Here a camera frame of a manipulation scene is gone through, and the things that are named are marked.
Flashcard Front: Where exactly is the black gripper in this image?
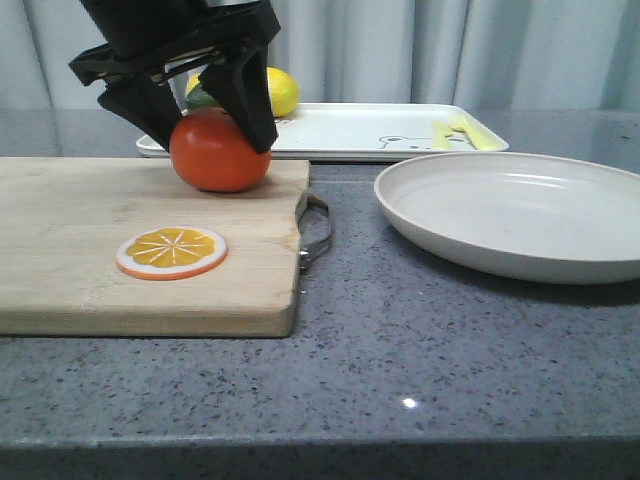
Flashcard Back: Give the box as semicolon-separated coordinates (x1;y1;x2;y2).
69;1;280;153

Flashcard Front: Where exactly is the orange mandarin fruit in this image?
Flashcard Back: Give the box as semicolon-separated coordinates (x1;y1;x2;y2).
169;107;271;193

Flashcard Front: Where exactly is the beige round plate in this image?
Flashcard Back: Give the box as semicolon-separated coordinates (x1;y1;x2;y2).
374;152;639;285

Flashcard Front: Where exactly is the white rectangular tray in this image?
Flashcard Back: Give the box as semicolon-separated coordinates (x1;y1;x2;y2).
135;103;510;162

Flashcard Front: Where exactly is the green lime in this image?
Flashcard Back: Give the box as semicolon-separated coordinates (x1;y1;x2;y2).
185;84;221;111

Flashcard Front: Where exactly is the yellow lemon left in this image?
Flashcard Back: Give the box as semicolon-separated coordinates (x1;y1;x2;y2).
185;73;200;96

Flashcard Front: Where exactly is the yellow lemon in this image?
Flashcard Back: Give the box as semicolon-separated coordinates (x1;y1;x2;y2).
185;73;200;96
267;67;300;118

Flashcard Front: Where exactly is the yellow lemon right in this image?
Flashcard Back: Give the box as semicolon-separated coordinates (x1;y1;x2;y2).
267;67;300;118

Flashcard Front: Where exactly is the orange slice toy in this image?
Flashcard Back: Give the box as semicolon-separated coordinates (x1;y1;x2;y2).
115;226;228;281

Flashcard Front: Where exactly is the wooden cutting board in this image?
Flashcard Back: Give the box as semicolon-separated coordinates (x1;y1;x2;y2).
1;157;310;337

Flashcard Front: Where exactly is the yellow plastic knife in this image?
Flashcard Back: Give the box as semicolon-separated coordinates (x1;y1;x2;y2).
432;121;453;150

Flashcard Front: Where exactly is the yellow plastic fork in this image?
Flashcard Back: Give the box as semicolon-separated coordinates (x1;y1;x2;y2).
449;116;501;151

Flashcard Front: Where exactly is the grey curtain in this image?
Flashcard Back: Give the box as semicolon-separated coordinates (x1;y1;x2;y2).
1;1;639;112

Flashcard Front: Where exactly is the metal cutting board handle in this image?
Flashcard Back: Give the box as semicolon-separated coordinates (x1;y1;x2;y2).
296;190;335;273

